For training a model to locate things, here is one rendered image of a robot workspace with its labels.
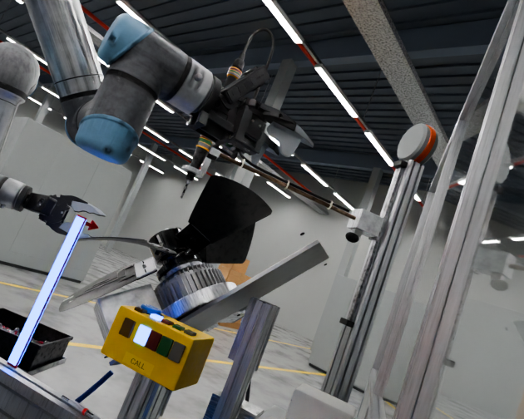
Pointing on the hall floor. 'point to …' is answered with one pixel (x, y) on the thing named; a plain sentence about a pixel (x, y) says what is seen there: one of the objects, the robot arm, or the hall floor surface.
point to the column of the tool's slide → (372, 288)
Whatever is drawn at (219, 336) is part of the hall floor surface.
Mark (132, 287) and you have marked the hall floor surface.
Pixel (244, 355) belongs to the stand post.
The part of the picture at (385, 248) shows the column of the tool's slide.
